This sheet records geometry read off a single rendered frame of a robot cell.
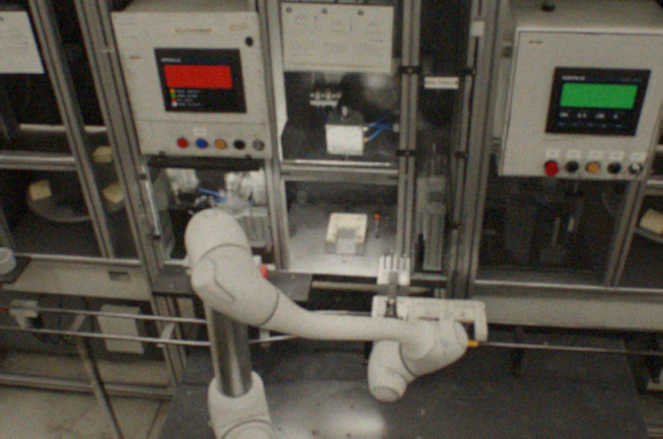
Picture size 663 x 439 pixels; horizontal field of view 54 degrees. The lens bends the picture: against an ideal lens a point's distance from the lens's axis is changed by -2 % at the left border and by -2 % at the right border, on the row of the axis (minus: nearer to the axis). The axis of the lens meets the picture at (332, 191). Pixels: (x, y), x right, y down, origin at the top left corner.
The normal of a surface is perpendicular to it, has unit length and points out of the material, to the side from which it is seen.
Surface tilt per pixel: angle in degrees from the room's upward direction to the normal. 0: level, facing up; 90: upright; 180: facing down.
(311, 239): 0
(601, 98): 90
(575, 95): 90
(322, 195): 90
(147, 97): 90
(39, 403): 0
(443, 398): 0
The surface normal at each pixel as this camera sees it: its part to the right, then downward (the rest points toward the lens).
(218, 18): -0.12, 0.57
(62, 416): -0.04, -0.82
